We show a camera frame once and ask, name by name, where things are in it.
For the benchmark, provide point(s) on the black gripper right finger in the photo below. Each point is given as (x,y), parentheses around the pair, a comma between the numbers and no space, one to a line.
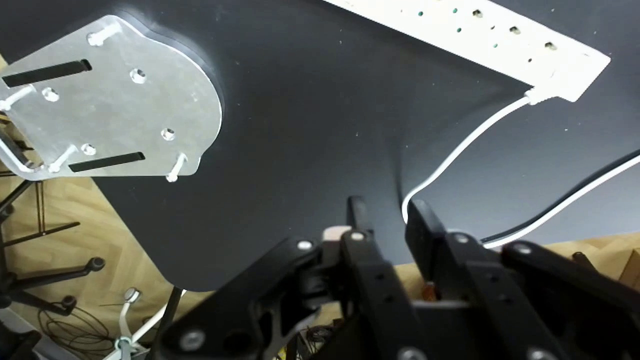
(481,281)

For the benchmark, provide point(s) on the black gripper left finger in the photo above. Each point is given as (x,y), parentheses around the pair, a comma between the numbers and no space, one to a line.
(372,286)

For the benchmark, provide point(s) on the white power strip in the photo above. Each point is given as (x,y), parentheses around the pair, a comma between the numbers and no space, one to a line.
(481,32)

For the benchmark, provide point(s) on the black tripod leg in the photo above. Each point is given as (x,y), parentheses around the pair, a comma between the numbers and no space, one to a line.
(61,272)

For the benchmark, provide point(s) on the aluminium plate with screws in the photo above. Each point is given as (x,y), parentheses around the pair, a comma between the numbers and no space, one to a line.
(120,101)

